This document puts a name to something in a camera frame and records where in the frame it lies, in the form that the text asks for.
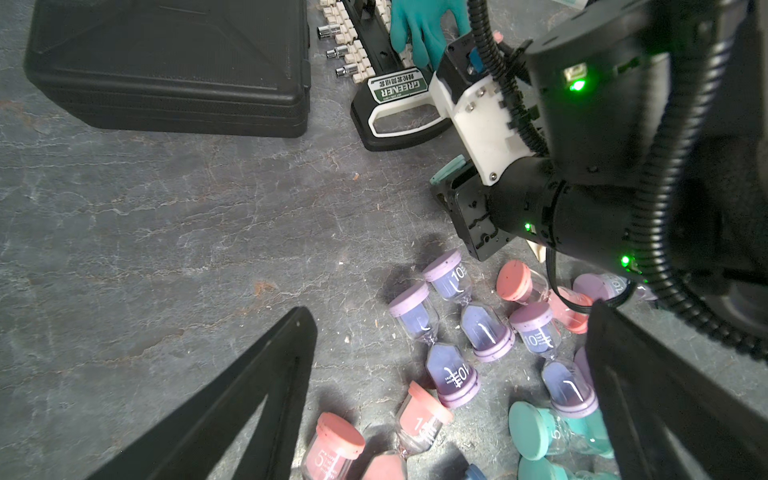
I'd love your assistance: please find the pink hourglass upper left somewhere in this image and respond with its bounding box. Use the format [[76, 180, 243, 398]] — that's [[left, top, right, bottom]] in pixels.
[[362, 381, 454, 480]]

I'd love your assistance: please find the pink hourglass centre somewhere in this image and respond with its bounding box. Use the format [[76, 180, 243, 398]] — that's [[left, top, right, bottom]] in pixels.
[[496, 260, 593, 334]]

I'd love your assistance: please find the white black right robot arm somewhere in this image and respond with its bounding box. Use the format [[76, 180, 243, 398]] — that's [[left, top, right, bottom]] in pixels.
[[431, 1, 767, 362]]

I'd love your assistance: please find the pink hourglass front left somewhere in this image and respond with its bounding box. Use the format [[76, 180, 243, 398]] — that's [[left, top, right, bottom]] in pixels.
[[301, 412, 366, 480]]

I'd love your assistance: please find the black plastic tool case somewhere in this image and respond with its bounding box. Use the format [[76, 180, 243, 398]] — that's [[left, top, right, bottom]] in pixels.
[[24, 0, 311, 138]]

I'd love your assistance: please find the purple hourglass upper cluster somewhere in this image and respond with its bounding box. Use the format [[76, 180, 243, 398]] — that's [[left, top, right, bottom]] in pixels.
[[388, 282, 480, 409]]

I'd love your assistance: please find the green hourglass middle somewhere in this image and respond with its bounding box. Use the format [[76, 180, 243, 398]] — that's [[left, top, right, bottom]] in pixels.
[[508, 401, 615, 460]]

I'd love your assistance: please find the green work glove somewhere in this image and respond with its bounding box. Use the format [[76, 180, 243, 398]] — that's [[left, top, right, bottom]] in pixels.
[[390, 0, 471, 72]]

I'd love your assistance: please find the purple hourglass right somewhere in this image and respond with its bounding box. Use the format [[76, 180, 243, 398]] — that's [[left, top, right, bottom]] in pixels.
[[508, 302, 598, 419]]

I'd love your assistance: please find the pink hourglass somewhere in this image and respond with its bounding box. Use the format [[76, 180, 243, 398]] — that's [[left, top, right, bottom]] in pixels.
[[496, 260, 593, 334], [301, 412, 366, 480], [362, 381, 454, 480]]

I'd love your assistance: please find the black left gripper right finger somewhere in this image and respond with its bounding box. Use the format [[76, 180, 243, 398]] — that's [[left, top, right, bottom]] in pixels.
[[585, 302, 767, 479]]

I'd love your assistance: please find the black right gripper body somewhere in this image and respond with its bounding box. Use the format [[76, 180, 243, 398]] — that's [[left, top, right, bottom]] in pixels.
[[429, 34, 555, 261]]

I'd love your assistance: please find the teal hourglass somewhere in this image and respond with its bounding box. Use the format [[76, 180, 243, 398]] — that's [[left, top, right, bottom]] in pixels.
[[430, 155, 467, 186]]

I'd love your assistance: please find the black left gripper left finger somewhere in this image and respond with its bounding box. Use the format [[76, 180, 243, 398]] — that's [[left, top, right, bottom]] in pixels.
[[91, 306, 318, 479]]

